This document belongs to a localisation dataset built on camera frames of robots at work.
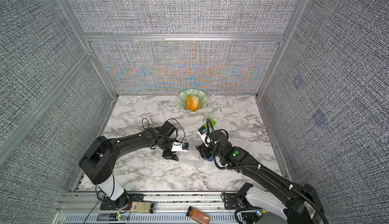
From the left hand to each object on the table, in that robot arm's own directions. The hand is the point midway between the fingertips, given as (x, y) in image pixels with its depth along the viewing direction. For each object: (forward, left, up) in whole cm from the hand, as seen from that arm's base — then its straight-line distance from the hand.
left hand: (179, 151), depth 87 cm
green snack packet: (+21, -22, -3) cm, 31 cm away
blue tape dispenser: (-5, -17, 0) cm, 18 cm away
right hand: (+1, -12, +13) cm, 17 cm away
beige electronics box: (-26, +17, +2) cm, 32 cm away
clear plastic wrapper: (+27, -19, -3) cm, 33 cm away
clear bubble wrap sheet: (-3, -1, +3) cm, 4 cm away
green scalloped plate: (+41, -17, +1) cm, 44 cm away
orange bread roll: (+32, -9, +6) cm, 34 cm away
